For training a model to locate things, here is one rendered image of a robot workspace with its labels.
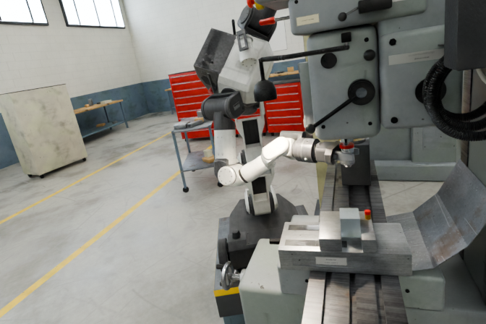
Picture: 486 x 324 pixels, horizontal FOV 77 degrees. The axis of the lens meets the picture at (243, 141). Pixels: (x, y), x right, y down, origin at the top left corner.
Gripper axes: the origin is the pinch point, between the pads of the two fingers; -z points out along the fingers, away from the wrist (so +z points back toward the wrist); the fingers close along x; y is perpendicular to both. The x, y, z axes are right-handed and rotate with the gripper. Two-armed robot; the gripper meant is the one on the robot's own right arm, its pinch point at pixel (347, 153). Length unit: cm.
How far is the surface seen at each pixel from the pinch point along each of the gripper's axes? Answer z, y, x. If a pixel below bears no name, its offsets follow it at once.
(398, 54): -17.0, -30.9, -6.8
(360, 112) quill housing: -7.3, -16.0, -8.0
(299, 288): 11.0, 42.2, -21.9
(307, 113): 10.6, -15.2, -5.6
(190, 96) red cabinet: 434, 34, 330
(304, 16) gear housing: 4.7, -44.0, -14.1
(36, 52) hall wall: 875, -112, 240
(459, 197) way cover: -30.8, 16.5, 11.9
